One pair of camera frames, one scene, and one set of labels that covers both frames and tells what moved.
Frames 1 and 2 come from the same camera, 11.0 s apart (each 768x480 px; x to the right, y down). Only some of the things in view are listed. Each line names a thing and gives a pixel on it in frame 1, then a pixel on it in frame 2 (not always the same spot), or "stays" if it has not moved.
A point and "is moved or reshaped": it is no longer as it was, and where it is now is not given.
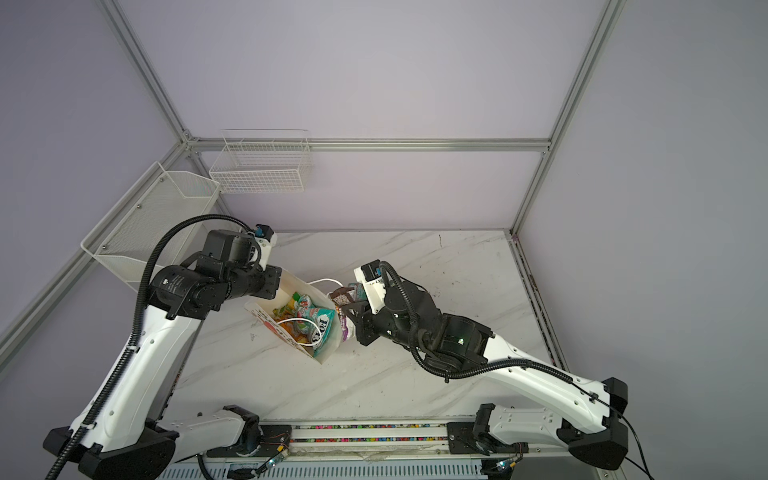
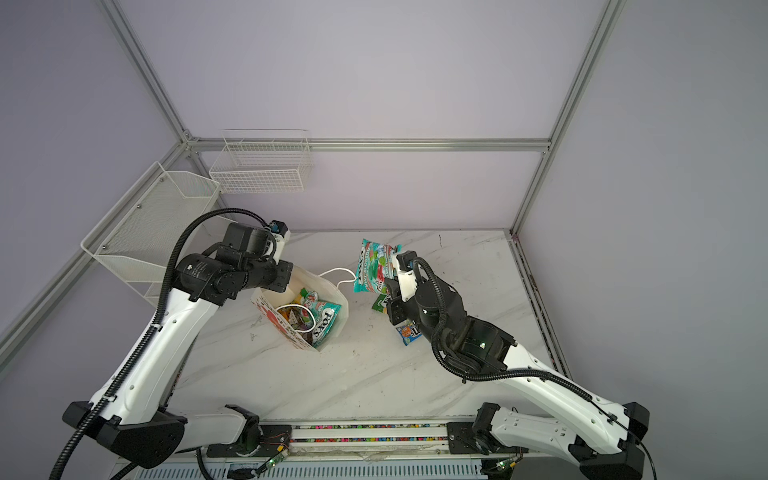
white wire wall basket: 263,160 stays
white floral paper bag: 305,315 is moved or reshaped
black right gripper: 360,320 → 392,298
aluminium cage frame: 279,144 stays
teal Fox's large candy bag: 317,322 is moved or reshaped
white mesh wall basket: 128,238 stays
